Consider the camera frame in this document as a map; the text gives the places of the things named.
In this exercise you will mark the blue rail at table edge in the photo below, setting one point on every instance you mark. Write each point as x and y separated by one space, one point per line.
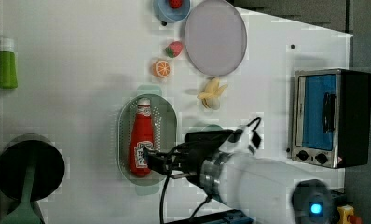
227 217

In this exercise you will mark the lilac round plate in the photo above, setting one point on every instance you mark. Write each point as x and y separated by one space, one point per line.
215 37

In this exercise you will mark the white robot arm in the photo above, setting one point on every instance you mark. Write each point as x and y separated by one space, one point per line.
222 165

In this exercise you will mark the orange slice toy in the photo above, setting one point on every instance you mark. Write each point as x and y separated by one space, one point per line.
161 68

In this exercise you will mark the green mug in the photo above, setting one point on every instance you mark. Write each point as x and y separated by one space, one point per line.
212 127

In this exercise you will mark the peeled banana toy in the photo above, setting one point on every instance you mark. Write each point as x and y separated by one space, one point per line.
210 97

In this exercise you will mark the green squeeze bottle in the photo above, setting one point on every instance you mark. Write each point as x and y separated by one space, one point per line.
8 70

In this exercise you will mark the pink strawberry toy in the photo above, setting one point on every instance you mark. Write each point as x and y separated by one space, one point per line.
174 49

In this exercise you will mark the red strawberry in bowl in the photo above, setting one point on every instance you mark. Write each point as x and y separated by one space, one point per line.
175 3

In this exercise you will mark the blue bowl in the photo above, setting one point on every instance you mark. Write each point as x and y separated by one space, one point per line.
164 12

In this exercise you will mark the black silver toaster oven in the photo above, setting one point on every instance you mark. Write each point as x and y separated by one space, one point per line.
331 118

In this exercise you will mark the red ketchup bottle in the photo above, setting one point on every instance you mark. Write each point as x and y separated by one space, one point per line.
142 136

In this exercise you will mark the green oval strainer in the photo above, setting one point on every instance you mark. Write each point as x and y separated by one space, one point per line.
164 122

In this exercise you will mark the green spatula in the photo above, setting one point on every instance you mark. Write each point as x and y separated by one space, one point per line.
24 213

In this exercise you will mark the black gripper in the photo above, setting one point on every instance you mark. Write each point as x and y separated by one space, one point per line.
189 156

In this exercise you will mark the yellow red clamp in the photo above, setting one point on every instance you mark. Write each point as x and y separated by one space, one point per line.
347 216

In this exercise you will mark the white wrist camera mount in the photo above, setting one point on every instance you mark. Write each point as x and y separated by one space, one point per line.
249 137

